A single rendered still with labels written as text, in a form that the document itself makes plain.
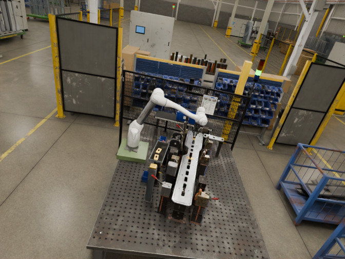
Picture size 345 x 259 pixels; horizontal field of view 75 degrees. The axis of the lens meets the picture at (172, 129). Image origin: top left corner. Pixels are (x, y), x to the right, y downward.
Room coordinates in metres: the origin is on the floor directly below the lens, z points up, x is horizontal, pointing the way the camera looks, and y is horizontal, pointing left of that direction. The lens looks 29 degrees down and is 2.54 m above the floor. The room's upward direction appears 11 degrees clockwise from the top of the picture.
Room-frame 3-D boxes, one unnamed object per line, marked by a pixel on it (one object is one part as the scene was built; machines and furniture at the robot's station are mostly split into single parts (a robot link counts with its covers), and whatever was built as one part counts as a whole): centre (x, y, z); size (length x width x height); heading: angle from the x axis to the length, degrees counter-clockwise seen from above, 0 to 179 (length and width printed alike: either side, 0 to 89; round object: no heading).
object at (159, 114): (3.08, -0.15, 1.01); 0.90 x 0.22 x 0.03; 85
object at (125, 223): (2.44, -0.19, 0.68); 2.56 x 1.61 x 0.04; 4
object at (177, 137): (2.28, -0.07, 0.94); 0.18 x 0.13 x 0.49; 175
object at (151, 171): (1.71, 0.11, 0.92); 0.08 x 0.08 x 0.44; 85
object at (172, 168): (1.85, -0.07, 0.90); 0.13 x 0.10 x 0.41; 85
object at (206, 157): (2.21, -0.44, 0.87); 0.12 x 0.09 x 0.35; 85
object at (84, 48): (4.25, 1.81, 1.00); 1.34 x 0.14 x 2.00; 94
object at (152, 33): (9.32, 1.48, 1.22); 1.60 x 0.54 x 2.45; 94
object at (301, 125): (4.58, -2.72, 1.00); 1.04 x 0.14 x 2.00; 94
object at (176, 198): (2.14, -0.27, 1.00); 1.38 x 0.22 x 0.02; 175
